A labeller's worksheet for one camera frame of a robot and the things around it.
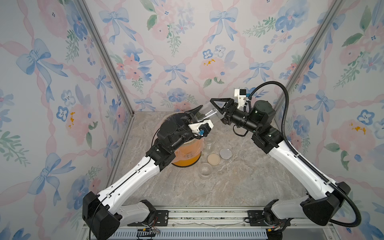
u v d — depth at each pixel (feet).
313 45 2.68
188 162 2.96
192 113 1.81
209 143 2.98
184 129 1.83
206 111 1.94
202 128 1.64
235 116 1.83
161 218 2.42
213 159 3.04
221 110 1.77
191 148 2.43
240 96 1.90
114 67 3.08
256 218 2.41
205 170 2.96
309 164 1.41
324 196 1.30
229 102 1.77
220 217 2.50
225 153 3.20
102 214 1.23
